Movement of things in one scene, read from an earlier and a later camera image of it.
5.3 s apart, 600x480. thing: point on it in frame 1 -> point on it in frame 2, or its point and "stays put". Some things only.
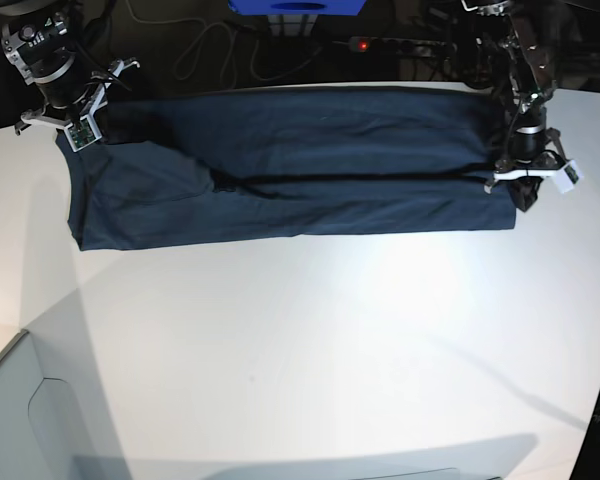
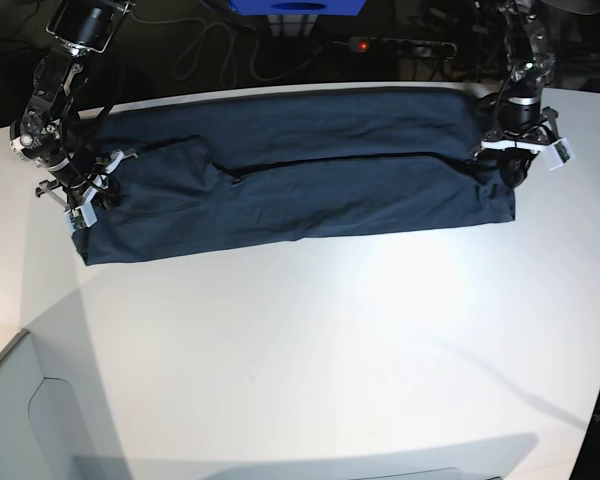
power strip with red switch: [402, 46] stays put
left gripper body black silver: [44, 51] -> [42, 142]
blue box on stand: [298, 7] stays put
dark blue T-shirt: [214, 166] stays put
